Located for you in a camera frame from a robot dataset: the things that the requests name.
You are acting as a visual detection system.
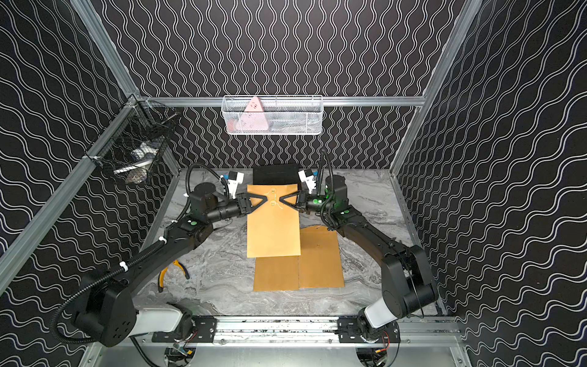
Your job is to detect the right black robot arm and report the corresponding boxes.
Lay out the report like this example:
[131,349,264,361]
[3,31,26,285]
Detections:
[280,149,439,343]

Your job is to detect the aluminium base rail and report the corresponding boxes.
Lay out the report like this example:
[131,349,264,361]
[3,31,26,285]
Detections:
[131,316,461,348]

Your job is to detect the brown file bag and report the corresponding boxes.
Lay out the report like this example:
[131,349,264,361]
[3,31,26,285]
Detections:
[299,226,345,289]
[253,256,300,292]
[247,184,301,258]

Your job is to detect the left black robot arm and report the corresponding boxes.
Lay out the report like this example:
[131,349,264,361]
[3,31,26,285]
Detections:
[49,168,268,347]

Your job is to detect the black plastic tool case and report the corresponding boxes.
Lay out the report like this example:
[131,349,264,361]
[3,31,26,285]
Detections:
[253,164,301,185]

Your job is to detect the white wire mesh basket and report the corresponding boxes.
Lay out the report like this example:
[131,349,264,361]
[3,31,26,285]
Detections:
[221,95,324,135]

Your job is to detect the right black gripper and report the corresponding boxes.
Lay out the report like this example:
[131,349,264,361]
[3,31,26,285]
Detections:
[279,191,335,216]

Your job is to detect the yellow handled pliers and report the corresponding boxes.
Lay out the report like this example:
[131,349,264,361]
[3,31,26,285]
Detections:
[157,259,191,294]

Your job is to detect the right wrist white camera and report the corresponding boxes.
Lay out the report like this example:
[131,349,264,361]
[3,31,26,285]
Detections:
[298,169,318,194]

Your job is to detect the black wire mesh basket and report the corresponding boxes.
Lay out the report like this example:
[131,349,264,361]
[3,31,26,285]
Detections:
[89,101,180,185]

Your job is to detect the silver object in black basket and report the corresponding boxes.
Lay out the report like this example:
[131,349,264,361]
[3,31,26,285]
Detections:
[113,142,158,184]

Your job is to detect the pink triangular sheet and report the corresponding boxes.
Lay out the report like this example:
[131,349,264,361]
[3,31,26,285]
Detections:
[234,96,269,133]

